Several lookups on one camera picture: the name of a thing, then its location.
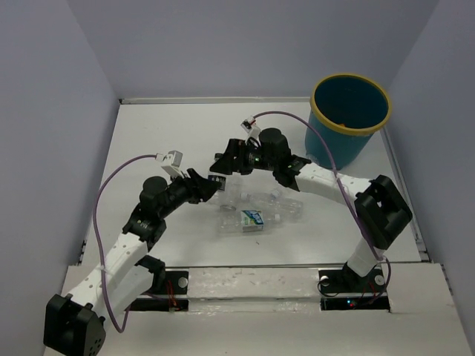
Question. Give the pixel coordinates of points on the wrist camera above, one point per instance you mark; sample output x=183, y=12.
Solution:
x=251, y=128
x=170, y=163

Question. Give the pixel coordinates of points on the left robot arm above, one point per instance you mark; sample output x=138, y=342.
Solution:
x=77, y=323

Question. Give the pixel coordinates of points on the black label small bottle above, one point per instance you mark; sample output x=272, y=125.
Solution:
x=219, y=179

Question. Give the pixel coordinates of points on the blue bin yellow rim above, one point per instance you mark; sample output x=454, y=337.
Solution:
x=354, y=100

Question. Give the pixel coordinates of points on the clear slim plastic bottle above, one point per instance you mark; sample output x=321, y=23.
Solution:
x=277, y=193

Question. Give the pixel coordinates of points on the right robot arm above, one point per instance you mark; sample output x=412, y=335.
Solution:
x=379, y=208

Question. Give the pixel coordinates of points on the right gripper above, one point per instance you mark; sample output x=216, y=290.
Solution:
x=227, y=164

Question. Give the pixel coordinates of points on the clear crumpled plastic bottle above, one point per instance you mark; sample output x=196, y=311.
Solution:
x=280, y=210

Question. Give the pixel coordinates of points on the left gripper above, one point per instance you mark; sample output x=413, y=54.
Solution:
x=198, y=188

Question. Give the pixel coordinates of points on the clear plastic jar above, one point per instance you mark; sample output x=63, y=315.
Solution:
x=229, y=195

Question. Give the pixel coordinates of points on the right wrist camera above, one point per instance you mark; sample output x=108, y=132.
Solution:
x=251, y=128

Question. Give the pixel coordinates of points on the green label plastic bottle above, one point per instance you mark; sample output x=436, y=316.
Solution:
x=248, y=221

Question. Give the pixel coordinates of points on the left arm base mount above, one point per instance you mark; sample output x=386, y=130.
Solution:
x=168, y=291

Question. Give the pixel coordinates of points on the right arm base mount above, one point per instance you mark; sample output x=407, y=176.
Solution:
x=341, y=289

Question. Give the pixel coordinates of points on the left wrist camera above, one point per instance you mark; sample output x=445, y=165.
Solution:
x=170, y=163

